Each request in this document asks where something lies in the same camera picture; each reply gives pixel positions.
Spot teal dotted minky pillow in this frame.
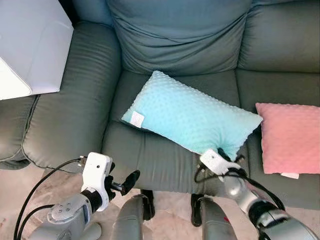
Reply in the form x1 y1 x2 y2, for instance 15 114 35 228
121 70 264 162

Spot pink dotted minky pillow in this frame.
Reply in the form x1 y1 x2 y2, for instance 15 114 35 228
255 102 320 180

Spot grey-green fabric sofa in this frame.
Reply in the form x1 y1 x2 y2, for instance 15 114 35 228
0 0 320 211

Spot grey-blue sofa back cushion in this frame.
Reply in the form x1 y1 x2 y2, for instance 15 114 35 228
106 0 254 77

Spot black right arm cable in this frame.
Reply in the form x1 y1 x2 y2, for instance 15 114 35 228
193 161 286 211

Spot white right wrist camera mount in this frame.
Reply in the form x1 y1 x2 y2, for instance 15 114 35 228
199 148 242 177

